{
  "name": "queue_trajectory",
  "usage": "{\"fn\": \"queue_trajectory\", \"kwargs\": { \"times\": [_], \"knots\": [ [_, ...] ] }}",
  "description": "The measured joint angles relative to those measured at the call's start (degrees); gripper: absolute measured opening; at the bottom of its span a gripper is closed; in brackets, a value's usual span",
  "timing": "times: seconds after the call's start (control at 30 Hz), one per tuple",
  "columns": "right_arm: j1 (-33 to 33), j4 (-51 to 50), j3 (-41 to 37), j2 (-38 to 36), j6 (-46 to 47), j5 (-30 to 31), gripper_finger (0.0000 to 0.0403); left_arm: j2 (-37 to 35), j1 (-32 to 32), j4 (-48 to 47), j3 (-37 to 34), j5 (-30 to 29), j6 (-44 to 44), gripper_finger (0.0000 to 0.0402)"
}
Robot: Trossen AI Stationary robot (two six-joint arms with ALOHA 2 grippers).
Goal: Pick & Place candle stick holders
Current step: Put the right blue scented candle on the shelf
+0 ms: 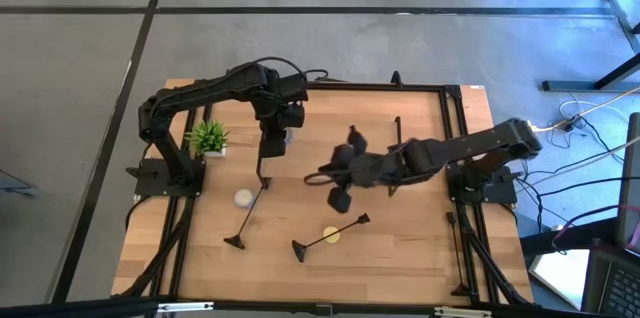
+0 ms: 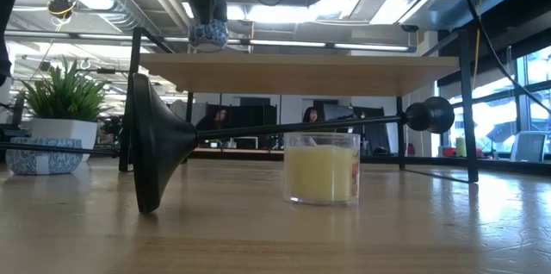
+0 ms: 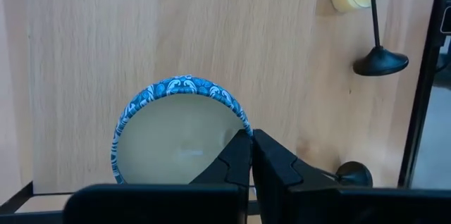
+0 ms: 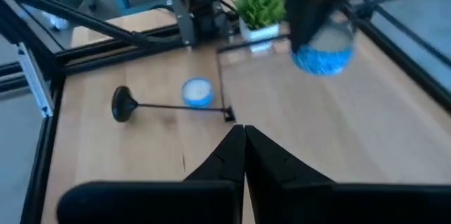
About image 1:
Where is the white sheet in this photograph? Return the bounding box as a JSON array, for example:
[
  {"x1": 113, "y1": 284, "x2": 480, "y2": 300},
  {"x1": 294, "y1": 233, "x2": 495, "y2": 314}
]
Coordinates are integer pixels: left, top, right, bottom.
[{"x1": 528, "y1": 249, "x2": 592, "y2": 310}]

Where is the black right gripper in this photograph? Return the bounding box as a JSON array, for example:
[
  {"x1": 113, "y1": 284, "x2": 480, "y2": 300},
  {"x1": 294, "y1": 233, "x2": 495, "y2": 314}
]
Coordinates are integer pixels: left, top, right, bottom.
[{"x1": 319, "y1": 125, "x2": 416, "y2": 215}]

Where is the black aluminium table frame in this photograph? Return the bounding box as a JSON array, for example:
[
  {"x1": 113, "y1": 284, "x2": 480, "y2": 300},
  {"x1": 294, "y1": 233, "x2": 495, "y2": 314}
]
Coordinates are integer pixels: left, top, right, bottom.
[{"x1": 112, "y1": 70, "x2": 534, "y2": 309}]

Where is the dark monitor screen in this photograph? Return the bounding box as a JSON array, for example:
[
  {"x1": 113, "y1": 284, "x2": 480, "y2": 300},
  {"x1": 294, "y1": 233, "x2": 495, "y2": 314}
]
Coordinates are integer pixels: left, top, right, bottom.
[{"x1": 613, "y1": 111, "x2": 640, "y2": 249}]

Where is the black bar with silver brackets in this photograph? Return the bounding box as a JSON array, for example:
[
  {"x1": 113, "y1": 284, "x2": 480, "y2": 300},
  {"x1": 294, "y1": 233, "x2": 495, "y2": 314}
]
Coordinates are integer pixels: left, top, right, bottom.
[{"x1": 0, "y1": 295, "x2": 640, "y2": 318}]

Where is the white cable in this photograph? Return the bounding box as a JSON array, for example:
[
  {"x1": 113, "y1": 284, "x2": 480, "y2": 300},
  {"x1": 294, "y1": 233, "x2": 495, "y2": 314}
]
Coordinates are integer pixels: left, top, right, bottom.
[{"x1": 557, "y1": 99, "x2": 631, "y2": 134}]

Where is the beige cable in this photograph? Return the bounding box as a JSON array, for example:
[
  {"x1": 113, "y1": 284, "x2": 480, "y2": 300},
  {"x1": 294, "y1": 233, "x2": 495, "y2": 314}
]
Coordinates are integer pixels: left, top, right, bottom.
[{"x1": 529, "y1": 86, "x2": 640, "y2": 133}]

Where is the wooden shelf with black legs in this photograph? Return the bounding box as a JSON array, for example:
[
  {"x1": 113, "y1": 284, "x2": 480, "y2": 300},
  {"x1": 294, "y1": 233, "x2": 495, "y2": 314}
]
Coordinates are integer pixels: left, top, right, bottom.
[{"x1": 256, "y1": 115, "x2": 404, "y2": 198}]

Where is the black metal candlestick holder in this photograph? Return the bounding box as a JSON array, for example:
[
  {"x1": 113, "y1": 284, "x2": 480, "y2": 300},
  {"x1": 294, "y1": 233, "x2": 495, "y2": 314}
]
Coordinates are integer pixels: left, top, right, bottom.
[
  {"x1": 291, "y1": 212, "x2": 372, "y2": 264},
  {"x1": 446, "y1": 211, "x2": 472, "y2": 298}
]

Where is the dark chair base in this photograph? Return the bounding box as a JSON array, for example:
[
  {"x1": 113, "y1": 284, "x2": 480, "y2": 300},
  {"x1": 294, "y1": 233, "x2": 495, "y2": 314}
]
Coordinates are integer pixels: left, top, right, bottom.
[{"x1": 0, "y1": 167, "x2": 40, "y2": 200}]

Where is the red cable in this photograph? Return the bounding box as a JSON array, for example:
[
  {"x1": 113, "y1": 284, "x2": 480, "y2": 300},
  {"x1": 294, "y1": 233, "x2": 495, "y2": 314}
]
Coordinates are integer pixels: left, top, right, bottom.
[{"x1": 551, "y1": 203, "x2": 640, "y2": 252}]

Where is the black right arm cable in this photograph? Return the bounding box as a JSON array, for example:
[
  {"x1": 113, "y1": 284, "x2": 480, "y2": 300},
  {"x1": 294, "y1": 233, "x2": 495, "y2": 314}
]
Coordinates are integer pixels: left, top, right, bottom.
[{"x1": 303, "y1": 171, "x2": 351, "y2": 188}]

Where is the black handled tool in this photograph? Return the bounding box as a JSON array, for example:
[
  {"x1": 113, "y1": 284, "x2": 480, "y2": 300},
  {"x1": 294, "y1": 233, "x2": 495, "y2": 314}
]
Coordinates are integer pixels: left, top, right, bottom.
[{"x1": 222, "y1": 176, "x2": 274, "y2": 251}]

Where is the green plant in white pot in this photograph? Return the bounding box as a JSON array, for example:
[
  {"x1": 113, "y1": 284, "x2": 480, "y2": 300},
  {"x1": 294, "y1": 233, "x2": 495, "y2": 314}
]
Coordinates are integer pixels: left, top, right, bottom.
[{"x1": 183, "y1": 118, "x2": 231, "y2": 159}]

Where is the dark keyboard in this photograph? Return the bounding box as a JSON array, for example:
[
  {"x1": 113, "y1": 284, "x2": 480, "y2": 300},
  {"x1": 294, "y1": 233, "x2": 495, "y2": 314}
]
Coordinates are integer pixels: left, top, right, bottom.
[{"x1": 581, "y1": 245, "x2": 640, "y2": 318}]

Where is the black desk leg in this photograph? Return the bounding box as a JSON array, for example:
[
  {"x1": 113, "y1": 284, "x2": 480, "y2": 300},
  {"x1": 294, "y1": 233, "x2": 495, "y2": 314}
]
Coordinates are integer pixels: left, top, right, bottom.
[
  {"x1": 542, "y1": 52, "x2": 640, "y2": 93},
  {"x1": 587, "y1": 0, "x2": 640, "y2": 55}
]

